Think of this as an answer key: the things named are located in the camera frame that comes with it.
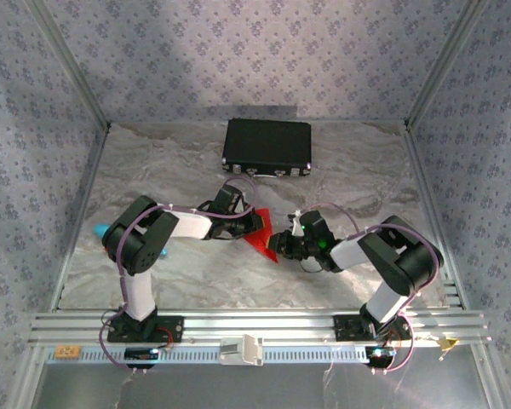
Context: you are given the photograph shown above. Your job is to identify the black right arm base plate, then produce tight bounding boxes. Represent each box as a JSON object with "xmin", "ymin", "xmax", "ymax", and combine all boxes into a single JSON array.
[{"xmin": 333, "ymin": 314, "xmax": 412, "ymax": 343}]

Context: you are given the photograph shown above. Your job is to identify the white plastic bracket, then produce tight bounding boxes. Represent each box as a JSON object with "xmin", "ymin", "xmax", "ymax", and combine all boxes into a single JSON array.
[{"xmin": 219, "ymin": 334, "xmax": 265, "ymax": 367}]

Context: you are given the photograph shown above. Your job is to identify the aluminium mounting rail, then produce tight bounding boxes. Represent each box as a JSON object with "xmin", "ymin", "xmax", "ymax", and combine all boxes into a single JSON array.
[{"xmin": 28, "ymin": 309, "xmax": 493, "ymax": 347}]

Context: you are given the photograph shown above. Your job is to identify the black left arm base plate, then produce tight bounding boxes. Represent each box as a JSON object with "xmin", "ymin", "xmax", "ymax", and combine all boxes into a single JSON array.
[{"xmin": 106, "ymin": 315, "xmax": 185, "ymax": 344}]

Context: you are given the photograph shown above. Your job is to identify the yellow paper tag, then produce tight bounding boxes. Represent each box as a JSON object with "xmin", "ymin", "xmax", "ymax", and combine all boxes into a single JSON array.
[{"xmin": 435, "ymin": 336, "xmax": 462, "ymax": 353}]

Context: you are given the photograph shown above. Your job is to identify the black briefcase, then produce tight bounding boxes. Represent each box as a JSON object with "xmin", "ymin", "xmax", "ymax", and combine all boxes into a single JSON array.
[{"xmin": 221, "ymin": 118, "xmax": 313, "ymax": 179}]

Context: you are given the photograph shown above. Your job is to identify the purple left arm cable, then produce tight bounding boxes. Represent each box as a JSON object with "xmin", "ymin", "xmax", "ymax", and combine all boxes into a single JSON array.
[{"xmin": 100, "ymin": 176, "xmax": 259, "ymax": 376}]

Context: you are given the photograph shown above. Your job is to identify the red cloth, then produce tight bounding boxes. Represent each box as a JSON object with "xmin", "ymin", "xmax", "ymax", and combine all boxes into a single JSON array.
[{"xmin": 243, "ymin": 207, "xmax": 280, "ymax": 263}]

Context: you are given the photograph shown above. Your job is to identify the orange label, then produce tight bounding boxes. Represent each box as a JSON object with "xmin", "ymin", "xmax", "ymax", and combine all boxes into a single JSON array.
[{"xmin": 54, "ymin": 345, "xmax": 82, "ymax": 360}]

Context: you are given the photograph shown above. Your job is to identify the aluminium frame post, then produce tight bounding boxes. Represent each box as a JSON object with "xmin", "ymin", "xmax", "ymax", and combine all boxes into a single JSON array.
[{"xmin": 403, "ymin": 0, "xmax": 491, "ymax": 131}]

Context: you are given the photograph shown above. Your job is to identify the slotted grey cable duct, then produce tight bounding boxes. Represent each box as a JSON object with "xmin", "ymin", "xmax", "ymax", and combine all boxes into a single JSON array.
[{"xmin": 44, "ymin": 345, "xmax": 370, "ymax": 366}]

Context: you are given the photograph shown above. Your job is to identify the aluminium table edge rail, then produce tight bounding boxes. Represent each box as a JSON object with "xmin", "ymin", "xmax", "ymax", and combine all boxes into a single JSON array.
[
  {"xmin": 49, "ymin": 123, "xmax": 112, "ymax": 312},
  {"xmin": 402, "ymin": 123, "xmax": 468, "ymax": 310}
]

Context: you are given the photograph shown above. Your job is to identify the blue plastic bottle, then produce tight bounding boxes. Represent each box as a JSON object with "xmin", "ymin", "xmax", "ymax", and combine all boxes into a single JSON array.
[{"xmin": 94, "ymin": 222, "xmax": 170, "ymax": 260}]

